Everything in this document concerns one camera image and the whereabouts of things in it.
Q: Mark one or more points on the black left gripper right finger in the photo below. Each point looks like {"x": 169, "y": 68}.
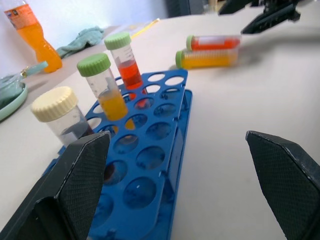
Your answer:
{"x": 287, "y": 180}

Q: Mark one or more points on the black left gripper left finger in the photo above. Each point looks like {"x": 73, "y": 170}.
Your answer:
{"x": 75, "y": 180}

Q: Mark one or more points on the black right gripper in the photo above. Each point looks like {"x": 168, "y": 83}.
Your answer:
{"x": 280, "y": 3}

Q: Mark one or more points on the green-capped tube with red liquid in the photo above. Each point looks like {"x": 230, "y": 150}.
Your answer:
{"x": 215, "y": 43}
{"x": 130, "y": 75}

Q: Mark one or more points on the green-capped tube with yellow liquid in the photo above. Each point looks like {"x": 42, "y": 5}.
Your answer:
{"x": 112, "y": 105}
{"x": 207, "y": 60}

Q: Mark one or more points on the blue plastic test tube rack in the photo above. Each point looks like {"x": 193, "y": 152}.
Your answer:
{"x": 150, "y": 155}

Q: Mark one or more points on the cream-capped tube with dark liquid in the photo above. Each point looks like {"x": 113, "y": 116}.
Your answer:
{"x": 53, "y": 102}

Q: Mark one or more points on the dark background furniture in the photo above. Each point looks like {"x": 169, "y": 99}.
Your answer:
{"x": 183, "y": 7}

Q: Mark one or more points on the mint green plate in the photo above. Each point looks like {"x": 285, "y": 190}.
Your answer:
{"x": 15, "y": 103}

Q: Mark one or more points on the yellow stick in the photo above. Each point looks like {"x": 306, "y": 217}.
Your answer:
{"x": 143, "y": 28}

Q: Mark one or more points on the orange soda bottle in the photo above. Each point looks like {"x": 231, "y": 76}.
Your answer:
{"x": 43, "y": 47}

